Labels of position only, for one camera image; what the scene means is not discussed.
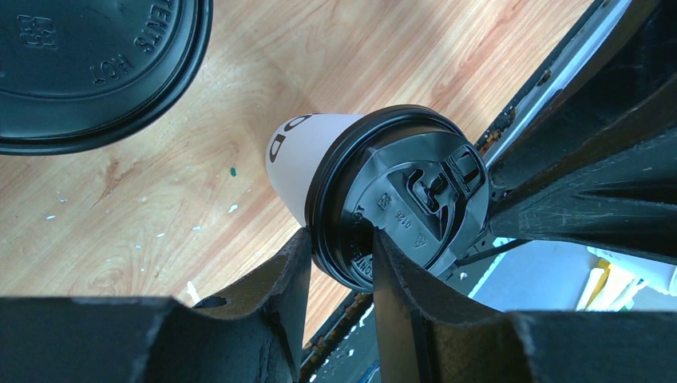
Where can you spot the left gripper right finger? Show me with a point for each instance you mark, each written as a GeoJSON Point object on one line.
{"type": "Point", "coordinates": [429, 332]}

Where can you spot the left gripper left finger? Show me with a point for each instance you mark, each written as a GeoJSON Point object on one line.
{"type": "Point", "coordinates": [251, 331]}

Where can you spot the black plastic cup lid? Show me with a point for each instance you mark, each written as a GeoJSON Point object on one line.
{"type": "Point", "coordinates": [408, 171]}

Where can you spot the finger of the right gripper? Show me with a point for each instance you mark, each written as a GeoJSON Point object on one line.
{"type": "Point", "coordinates": [624, 203]}
{"type": "Point", "coordinates": [614, 137]}

